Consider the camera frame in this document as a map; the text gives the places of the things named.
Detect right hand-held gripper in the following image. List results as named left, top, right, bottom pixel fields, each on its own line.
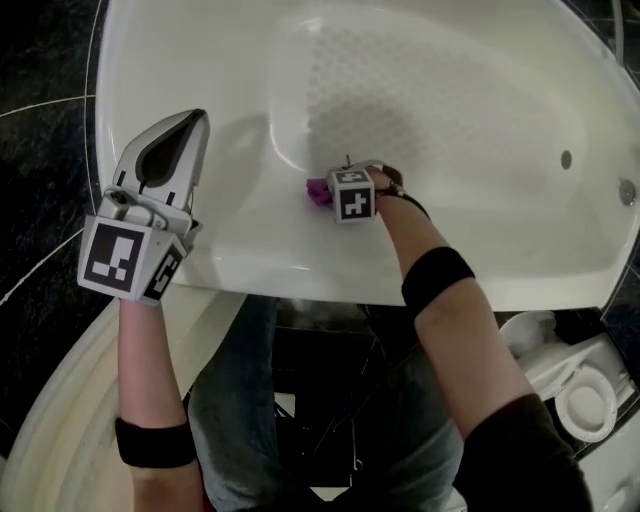
left=325, top=158, right=404, bottom=226

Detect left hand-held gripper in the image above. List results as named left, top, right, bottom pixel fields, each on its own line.
left=75, top=107, right=212, bottom=308

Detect purple cleaning cloth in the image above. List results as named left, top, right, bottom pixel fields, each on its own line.
left=305, top=176, right=336, bottom=211

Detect white bathtub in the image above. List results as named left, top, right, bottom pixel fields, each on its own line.
left=94, top=0, right=640, bottom=314

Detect person's left forearm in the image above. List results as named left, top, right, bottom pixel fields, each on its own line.
left=116, top=296, right=207, bottom=512

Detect person's right forearm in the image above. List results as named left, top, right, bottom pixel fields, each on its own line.
left=366, top=166, right=542, bottom=442

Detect person's legs in jeans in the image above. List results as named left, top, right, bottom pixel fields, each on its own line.
left=186, top=296, right=467, bottom=512

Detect chrome tub overflow plate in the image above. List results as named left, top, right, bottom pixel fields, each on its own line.
left=617, top=175, right=638, bottom=207

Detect white toilet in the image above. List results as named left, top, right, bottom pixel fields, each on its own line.
left=499, top=309, right=634, bottom=444

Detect person's dark right sleeve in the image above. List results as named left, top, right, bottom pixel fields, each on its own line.
left=451, top=391, right=595, bottom=512

